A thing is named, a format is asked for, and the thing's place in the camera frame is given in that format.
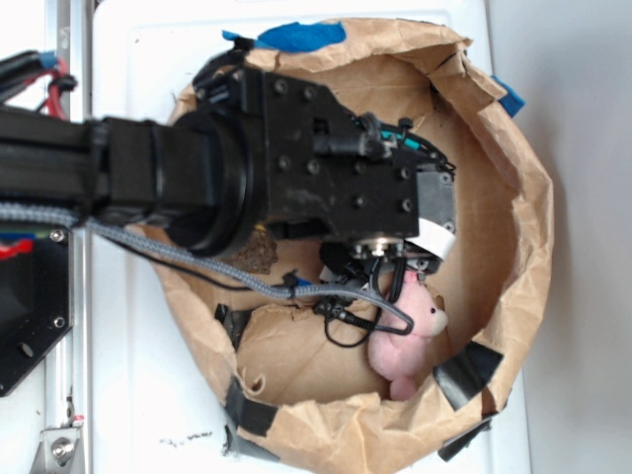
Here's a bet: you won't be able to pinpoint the pink plush bunny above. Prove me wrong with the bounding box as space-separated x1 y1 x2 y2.
367 271 448 401

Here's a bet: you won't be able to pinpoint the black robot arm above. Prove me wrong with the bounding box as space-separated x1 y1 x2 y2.
1 66 455 270

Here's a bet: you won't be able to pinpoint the brown rough rock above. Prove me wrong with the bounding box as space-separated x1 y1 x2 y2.
230 228 277 275

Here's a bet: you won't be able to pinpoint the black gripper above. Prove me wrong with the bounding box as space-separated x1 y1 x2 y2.
195 66 455 275

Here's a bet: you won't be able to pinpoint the brown paper bag container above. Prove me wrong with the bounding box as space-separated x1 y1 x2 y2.
157 18 554 473

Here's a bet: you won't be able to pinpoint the grey braided cable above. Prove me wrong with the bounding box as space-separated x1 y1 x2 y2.
0 200 415 338

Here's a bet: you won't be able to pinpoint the aluminium frame rail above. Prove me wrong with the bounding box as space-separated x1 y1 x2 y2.
44 1 95 473

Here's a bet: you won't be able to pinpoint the metal corner bracket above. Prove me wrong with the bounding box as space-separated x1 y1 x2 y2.
30 428 85 474

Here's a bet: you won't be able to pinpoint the red and black wires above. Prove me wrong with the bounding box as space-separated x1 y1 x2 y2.
0 48 79 120

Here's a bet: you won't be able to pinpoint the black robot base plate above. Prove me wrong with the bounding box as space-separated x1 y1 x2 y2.
1 229 71 397

